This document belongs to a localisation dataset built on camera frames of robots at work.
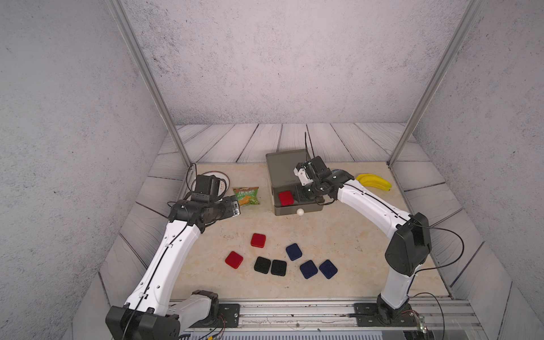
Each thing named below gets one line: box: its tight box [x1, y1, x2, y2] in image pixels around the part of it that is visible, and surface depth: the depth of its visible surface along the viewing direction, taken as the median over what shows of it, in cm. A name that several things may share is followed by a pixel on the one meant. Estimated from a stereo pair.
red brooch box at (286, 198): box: [278, 190, 294, 207], surface depth 88 cm
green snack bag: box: [232, 186, 260, 207], surface depth 104 cm
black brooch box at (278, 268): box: [270, 259, 287, 277], surface depth 85 cm
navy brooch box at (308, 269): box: [299, 259, 319, 280], surface depth 85 cm
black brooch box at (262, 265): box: [253, 256, 272, 275], surface depth 85 cm
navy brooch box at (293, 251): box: [285, 242, 303, 261], surface depth 90 cm
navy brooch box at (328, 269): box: [318, 259, 338, 280], surface depth 85 cm
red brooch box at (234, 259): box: [225, 250, 244, 270], surface depth 88 cm
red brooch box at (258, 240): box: [250, 232, 266, 249], surface depth 93 cm
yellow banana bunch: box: [355, 173, 393, 192], surface depth 109 cm
